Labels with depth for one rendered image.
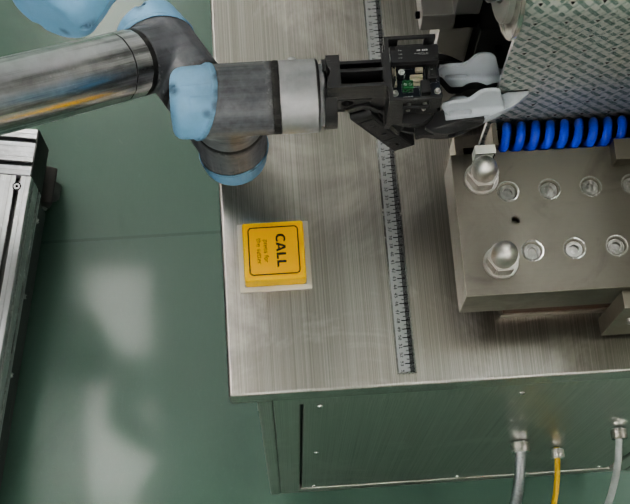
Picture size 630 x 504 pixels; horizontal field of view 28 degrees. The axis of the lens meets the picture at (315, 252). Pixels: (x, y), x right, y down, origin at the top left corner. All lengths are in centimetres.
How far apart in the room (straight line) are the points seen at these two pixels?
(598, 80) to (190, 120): 42
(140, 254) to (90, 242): 10
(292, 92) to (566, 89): 29
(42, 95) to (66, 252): 117
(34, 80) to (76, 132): 125
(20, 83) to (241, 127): 22
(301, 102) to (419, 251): 29
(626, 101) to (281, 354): 47
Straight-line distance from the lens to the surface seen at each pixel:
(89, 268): 242
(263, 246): 142
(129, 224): 244
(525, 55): 125
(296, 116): 125
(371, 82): 126
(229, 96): 125
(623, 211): 137
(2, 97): 126
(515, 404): 159
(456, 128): 130
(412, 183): 148
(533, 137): 137
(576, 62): 128
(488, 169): 131
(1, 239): 222
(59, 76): 130
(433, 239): 146
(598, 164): 138
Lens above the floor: 227
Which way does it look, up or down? 71 degrees down
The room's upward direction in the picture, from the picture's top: 2 degrees clockwise
